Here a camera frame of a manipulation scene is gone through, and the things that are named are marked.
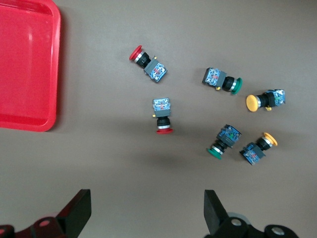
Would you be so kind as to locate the yellow push button switch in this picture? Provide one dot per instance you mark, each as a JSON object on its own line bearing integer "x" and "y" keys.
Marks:
{"x": 252, "y": 153}
{"x": 275, "y": 96}

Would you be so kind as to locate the red push button switch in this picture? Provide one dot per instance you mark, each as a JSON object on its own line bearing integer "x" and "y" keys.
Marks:
{"x": 162, "y": 106}
{"x": 154, "y": 70}

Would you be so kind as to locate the brown table cover sheet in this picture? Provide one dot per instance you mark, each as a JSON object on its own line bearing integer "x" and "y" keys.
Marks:
{"x": 123, "y": 161}

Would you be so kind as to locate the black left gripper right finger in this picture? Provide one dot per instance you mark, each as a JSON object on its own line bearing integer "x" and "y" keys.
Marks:
{"x": 215, "y": 218}

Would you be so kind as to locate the red plastic tray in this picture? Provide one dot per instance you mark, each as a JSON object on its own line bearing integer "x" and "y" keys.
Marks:
{"x": 24, "y": 74}

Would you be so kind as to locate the green push button switch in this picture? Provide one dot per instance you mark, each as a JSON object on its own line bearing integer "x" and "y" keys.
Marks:
{"x": 214, "y": 77}
{"x": 229, "y": 136}

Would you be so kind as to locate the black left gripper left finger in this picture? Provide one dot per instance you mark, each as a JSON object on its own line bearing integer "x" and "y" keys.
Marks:
{"x": 76, "y": 210}

